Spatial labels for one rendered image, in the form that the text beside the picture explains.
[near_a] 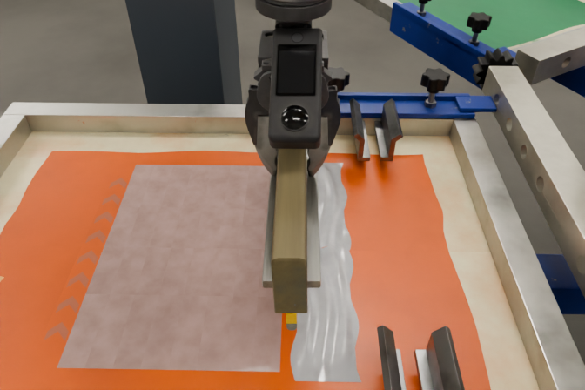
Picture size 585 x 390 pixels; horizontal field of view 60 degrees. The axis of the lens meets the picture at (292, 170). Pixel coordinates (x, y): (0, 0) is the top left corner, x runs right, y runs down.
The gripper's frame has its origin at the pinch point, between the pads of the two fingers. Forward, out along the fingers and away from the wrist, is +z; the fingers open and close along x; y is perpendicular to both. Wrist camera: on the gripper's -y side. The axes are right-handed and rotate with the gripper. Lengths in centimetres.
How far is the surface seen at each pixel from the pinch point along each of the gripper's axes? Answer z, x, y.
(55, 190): 13.8, 35.6, 10.6
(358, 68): 110, -34, 217
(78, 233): 13.8, 29.1, 2.0
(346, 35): 110, -30, 260
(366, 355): 13.6, -8.5, -15.1
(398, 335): 13.6, -12.3, -12.6
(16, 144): 13, 45, 20
